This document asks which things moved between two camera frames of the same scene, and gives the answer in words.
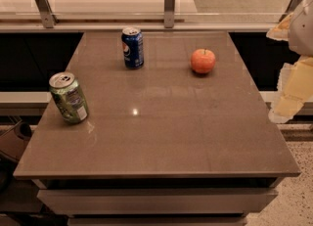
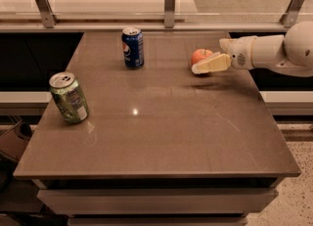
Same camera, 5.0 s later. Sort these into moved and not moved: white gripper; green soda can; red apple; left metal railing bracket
Moved: white gripper
Not moved: left metal railing bracket; red apple; green soda can
